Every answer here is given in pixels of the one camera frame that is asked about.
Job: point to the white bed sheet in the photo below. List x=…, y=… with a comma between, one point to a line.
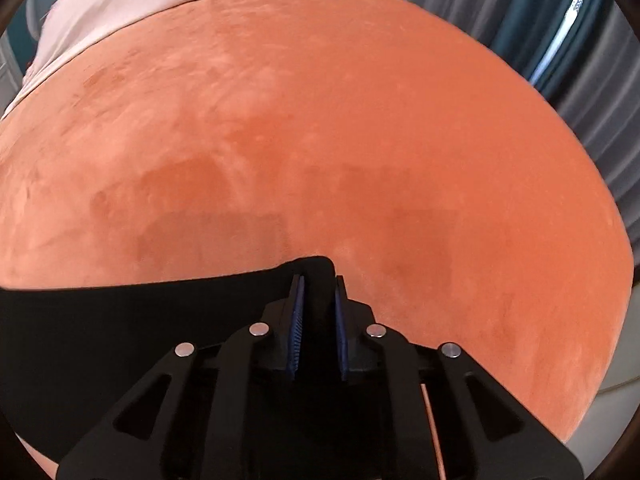
x=150, y=0

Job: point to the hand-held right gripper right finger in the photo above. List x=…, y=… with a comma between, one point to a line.
x=342, y=332

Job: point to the black pants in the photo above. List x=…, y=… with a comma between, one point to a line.
x=125, y=320

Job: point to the teal curtain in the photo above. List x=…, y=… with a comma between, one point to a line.
x=530, y=20

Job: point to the orange velvet blanket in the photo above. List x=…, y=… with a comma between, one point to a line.
x=350, y=135

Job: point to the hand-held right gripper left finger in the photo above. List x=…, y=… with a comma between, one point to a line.
x=297, y=327

